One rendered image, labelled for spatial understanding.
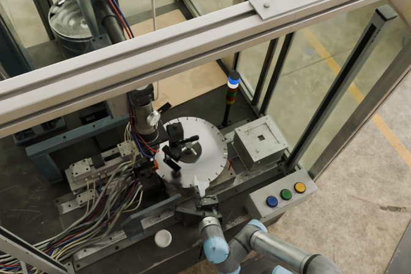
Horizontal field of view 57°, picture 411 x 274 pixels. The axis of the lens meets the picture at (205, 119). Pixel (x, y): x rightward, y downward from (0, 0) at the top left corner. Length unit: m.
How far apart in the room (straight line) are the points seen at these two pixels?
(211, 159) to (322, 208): 1.24
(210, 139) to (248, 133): 0.20
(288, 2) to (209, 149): 1.14
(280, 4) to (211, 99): 1.47
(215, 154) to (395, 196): 1.61
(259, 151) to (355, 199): 1.22
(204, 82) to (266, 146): 0.53
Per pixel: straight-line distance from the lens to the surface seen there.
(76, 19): 1.99
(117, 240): 1.72
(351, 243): 2.69
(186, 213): 1.44
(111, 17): 1.20
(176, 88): 2.02
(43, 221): 1.83
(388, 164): 3.00
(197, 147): 1.62
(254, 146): 1.72
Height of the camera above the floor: 2.42
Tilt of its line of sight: 60 degrees down
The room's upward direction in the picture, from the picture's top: 7 degrees clockwise
